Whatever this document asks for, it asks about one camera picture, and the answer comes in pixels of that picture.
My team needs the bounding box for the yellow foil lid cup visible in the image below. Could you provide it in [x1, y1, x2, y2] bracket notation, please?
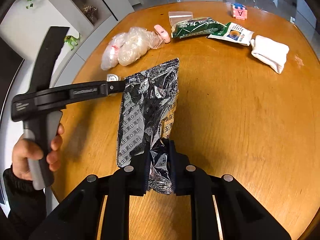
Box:
[106, 74, 121, 82]

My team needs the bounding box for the silver foil printed bag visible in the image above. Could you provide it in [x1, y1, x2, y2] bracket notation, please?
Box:
[117, 58, 180, 194]

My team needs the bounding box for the clear plastic bag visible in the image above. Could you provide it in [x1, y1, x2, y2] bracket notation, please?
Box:
[118, 27, 164, 66]

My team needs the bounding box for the pink small case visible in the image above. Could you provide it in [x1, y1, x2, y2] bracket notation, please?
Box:
[154, 24, 171, 43]

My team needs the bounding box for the clear plastic cup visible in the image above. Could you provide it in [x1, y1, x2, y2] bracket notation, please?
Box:
[168, 11, 193, 26]

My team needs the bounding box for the white cloth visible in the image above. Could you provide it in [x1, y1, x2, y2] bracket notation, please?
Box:
[250, 35, 289, 74]

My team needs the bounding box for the green snack packet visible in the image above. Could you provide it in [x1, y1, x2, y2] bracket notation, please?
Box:
[171, 17, 226, 38]

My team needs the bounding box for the white snack sachet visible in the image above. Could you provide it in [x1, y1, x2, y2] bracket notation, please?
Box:
[207, 22, 254, 46]

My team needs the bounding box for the colourful foam puzzle cube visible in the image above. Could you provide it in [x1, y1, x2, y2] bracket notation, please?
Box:
[231, 3, 248, 20]

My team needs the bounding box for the plastic bag with red print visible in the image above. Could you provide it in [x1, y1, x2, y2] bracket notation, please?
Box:
[100, 33, 128, 70]

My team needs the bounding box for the black sleeve left forearm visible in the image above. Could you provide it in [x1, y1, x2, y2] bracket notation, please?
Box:
[1, 167, 47, 239]

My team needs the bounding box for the person left hand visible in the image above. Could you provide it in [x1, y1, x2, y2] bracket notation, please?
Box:
[12, 124, 65, 180]

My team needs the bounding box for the green toy dinosaur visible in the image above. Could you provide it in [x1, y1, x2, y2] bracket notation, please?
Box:
[63, 34, 81, 50]

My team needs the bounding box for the dried flower vase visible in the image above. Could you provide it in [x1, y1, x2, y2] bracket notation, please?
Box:
[81, 5, 98, 24]

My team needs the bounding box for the white sideboard cabinet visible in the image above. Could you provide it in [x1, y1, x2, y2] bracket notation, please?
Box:
[0, 15, 118, 215]

